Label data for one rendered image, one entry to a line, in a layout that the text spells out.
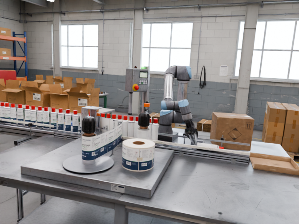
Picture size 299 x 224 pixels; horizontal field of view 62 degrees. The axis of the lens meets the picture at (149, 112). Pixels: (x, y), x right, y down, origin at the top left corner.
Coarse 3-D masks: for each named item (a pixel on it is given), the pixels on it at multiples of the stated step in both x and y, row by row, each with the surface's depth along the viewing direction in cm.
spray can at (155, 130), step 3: (156, 120) 202; (153, 123) 203; (156, 123) 202; (153, 126) 202; (156, 126) 202; (153, 129) 203; (156, 129) 202; (153, 132) 203; (156, 132) 203; (153, 135) 203; (156, 135) 203; (153, 138) 204; (156, 138) 204
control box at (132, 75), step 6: (126, 72) 207; (132, 72) 201; (138, 72) 204; (126, 78) 207; (132, 78) 202; (138, 78) 205; (144, 78) 209; (126, 84) 208; (132, 84) 203; (138, 84) 206; (144, 84) 210; (126, 90) 209; (132, 90) 203; (138, 90) 207; (144, 90) 211
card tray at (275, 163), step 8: (256, 160) 191; (264, 160) 192; (272, 160) 193; (280, 160) 194; (288, 160) 192; (256, 168) 175; (264, 168) 173; (272, 168) 172; (280, 168) 171; (288, 168) 169; (296, 168) 177
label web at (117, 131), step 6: (102, 120) 209; (108, 120) 203; (102, 126) 210; (108, 126) 204; (114, 126) 197; (120, 126) 186; (102, 132) 211; (114, 132) 174; (120, 132) 187; (114, 138) 175; (120, 138) 188; (114, 144) 176
